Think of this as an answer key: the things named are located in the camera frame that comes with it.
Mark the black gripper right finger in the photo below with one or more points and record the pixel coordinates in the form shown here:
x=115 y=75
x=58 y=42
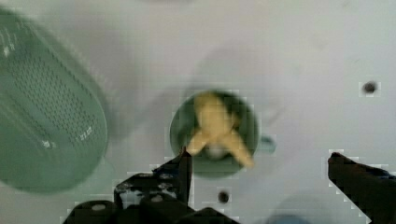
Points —
x=372 y=190

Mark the green mug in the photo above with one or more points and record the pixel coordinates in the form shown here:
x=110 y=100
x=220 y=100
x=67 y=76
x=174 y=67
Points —
x=214 y=161

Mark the green perforated colander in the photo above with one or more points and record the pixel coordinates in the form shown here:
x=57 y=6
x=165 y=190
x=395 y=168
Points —
x=53 y=125

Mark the yellow plush peeled banana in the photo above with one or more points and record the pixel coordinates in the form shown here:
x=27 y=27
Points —
x=216 y=126

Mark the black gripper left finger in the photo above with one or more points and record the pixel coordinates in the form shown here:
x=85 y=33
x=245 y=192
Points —
x=172 y=178

